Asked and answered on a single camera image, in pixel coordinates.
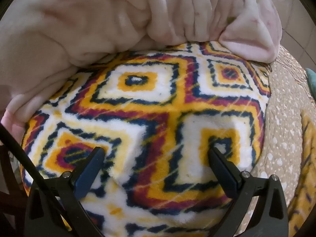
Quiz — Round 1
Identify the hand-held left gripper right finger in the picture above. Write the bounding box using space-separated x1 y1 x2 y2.
207 147 289 237

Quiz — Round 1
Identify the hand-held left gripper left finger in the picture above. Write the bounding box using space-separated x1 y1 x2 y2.
25 147 106 237

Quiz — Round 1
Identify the yellow striped sweater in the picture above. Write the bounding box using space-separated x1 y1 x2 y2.
288 109 316 237

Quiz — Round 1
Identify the beige quilt with white hearts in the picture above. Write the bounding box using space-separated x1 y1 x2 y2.
237 47 316 237

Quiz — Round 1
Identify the dark wooden furniture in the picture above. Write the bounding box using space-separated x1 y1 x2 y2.
0 148 32 237

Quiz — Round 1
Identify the colourful diamond pattern blanket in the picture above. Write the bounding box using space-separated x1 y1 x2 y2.
20 42 272 237

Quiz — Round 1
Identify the teal pillow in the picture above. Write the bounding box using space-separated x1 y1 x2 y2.
305 68 316 99

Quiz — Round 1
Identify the pink fleece blanket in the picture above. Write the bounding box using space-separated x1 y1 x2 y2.
0 0 282 149

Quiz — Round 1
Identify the black cable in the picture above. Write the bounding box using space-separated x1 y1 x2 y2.
0 122 74 237

